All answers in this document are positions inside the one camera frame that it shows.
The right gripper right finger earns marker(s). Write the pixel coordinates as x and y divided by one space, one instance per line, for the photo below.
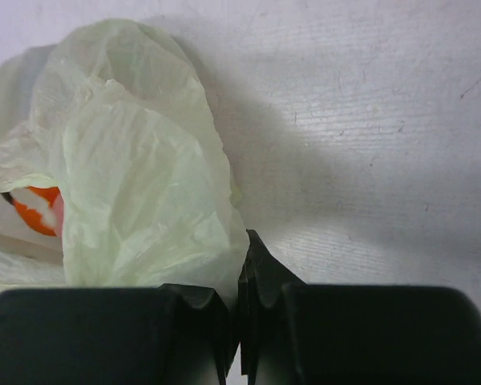
298 333

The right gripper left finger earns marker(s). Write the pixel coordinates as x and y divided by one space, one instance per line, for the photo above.
172 334

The pale green plastic bag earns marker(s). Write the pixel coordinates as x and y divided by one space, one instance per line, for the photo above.
116 118

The orange fruit in bag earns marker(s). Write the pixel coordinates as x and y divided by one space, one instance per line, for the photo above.
40 208

